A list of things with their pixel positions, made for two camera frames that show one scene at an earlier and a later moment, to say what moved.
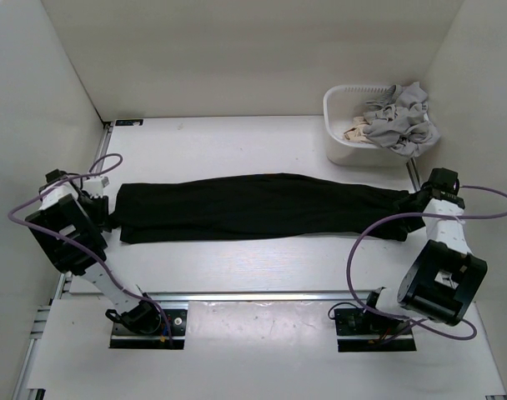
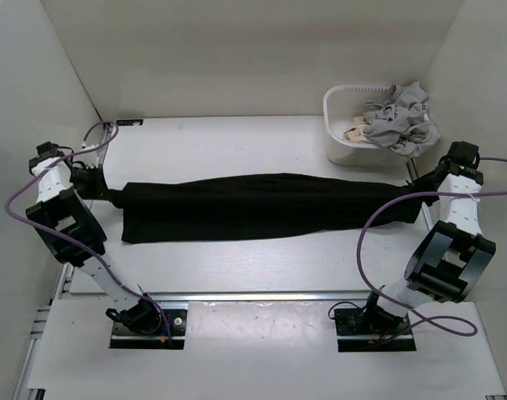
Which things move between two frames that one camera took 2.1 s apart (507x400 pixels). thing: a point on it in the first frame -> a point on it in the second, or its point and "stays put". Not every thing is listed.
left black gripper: (102, 218) -> (100, 188)
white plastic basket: (343, 107) stays put
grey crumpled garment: (399, 120) stays put
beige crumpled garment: (356, 132) stays put
